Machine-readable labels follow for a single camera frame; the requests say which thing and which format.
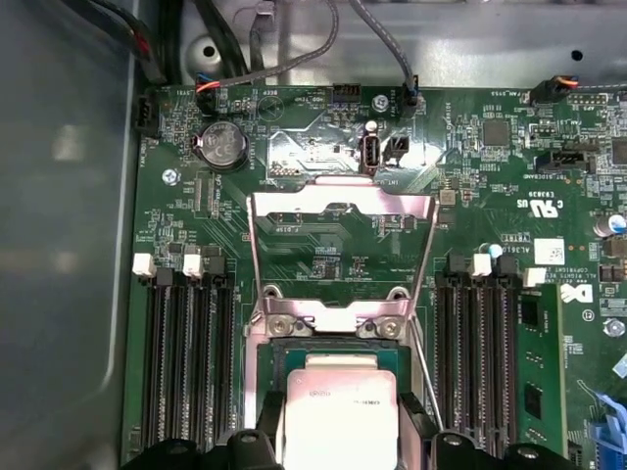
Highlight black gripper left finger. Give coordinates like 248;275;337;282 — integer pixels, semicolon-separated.
120;391;287;470

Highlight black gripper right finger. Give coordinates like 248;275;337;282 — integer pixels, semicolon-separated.
399;393;585;470

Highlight wire locking lever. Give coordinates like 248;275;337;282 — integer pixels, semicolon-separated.
412;322;446;433

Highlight silver CPU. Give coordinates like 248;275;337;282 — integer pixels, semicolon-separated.
285;354;401;470

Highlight metal socket cover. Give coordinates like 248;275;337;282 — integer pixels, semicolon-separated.
248;173;440;339

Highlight black RAM slot white clips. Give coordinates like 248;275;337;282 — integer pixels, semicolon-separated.
467;253;493;447
182;253;213;451
131;252;169;456

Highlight green RAM stick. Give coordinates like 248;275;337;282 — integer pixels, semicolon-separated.
517;282;570;470

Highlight blue plastic latch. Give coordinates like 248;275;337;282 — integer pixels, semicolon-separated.
589;386;627;470

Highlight white barcode sticker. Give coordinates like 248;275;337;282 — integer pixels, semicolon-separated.
533;238;565;268

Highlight green motherboard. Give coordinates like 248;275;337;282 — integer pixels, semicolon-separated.
120;85;627;470

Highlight silver coin cell battery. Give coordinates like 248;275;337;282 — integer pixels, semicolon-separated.
192;119;247;173

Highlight black header connector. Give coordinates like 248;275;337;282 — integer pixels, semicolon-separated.
535;148;598;176

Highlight black PC case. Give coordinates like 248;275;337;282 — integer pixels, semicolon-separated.
0;0;627;470

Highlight internal USB port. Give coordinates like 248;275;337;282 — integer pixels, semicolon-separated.
360;121;381;174

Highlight black square chip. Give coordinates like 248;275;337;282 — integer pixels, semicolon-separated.
481;118;511;148

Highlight black power connector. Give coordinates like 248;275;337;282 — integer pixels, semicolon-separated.
133;87;161;141

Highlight grey sleeved thin cable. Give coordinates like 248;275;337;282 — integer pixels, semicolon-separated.
530;74;627;108
348;0;421;117
195;0;342;97

